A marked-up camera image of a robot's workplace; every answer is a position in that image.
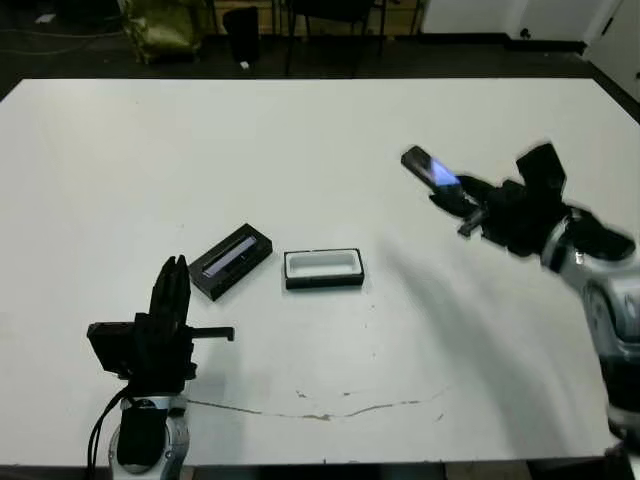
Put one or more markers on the white door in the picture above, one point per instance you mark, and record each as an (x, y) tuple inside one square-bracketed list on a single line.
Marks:
[(620, 30)]

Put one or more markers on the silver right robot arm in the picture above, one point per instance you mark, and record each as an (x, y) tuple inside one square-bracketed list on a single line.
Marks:
[(615, 300)]

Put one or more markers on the white paper sheet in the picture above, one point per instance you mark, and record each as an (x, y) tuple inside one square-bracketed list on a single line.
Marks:
[(45, 18)]

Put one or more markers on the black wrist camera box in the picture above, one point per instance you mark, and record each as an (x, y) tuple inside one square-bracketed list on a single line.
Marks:
[(542, 167), (112, 347)]

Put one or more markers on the black waste bin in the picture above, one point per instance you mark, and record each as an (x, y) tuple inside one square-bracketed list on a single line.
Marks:
[(241, 35)]

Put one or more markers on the pale wooden crate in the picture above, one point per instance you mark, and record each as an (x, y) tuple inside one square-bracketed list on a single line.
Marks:
[(400, 17), (272, 17)]

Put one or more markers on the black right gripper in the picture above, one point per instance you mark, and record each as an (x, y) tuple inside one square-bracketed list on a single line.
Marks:
[(520, 220)]

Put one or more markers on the black box lid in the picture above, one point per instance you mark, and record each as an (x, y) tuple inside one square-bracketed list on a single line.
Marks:
[(235, 255)]

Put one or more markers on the yellow-green sack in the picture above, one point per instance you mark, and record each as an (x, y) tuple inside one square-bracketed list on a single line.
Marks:
[(160, 27)]

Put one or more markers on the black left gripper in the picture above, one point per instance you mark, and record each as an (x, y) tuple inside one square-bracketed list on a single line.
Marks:
[(160, 357)]

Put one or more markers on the black mesh office chair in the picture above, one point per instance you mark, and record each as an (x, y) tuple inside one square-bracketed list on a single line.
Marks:
[(325, 6)]

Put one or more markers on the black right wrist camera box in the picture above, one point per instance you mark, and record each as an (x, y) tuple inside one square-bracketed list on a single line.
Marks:
[(542, 167)]

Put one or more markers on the black box base white insert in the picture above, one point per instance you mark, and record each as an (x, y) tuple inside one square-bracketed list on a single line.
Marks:
[(322, 262)]

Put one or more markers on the slim black camera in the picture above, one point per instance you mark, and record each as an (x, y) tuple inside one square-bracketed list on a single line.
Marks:
[(425, 165)]

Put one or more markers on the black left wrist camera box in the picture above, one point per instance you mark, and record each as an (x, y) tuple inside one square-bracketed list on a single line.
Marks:
[(112, 347)]

